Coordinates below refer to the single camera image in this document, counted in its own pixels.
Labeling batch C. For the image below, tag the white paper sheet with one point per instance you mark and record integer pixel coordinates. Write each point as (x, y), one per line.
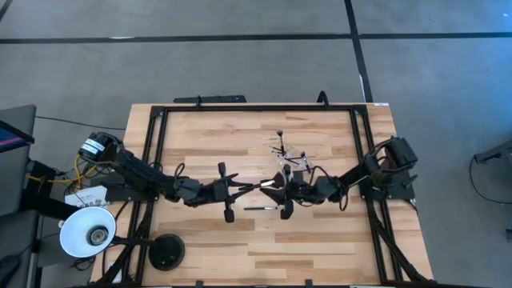
(90, 197)

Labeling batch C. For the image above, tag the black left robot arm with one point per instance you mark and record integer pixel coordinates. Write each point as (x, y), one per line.
(136, 170)

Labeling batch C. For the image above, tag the grey cabinet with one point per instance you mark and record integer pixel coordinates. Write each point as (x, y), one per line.
(16, 184)

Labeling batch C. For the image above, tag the black arched clip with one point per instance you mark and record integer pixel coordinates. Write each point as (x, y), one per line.
(319, 99)

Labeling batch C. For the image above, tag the white desk lamp black base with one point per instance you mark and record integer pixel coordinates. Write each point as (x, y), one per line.
(80, 228)

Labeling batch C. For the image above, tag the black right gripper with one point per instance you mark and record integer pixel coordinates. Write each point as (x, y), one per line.
(304, 192)

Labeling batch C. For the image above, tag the grey equipment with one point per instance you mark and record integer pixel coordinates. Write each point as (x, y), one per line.
(498, 152)

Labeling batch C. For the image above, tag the black rounded object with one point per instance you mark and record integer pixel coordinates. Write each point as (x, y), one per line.
(8, 270)

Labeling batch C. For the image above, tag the black metal table frame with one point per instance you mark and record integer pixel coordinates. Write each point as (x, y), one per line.
(260, 108)

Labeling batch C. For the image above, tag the tablet with blue screen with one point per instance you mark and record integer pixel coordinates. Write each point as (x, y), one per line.
(10, 140)

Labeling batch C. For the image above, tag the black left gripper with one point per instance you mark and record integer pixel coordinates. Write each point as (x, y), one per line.
(216, 192)

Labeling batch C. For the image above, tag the black power strip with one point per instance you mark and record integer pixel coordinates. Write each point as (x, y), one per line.
(212, 98)

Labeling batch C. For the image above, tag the black fan makeup brush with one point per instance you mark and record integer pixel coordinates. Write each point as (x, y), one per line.
(267, 183)

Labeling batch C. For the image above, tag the black stand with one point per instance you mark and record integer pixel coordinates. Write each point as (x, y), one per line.
(44, 204)

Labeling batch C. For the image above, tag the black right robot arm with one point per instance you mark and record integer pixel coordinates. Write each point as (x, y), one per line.
(396, 154)

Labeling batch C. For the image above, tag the clear plastic cup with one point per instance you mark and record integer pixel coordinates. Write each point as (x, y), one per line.
(288, 154)

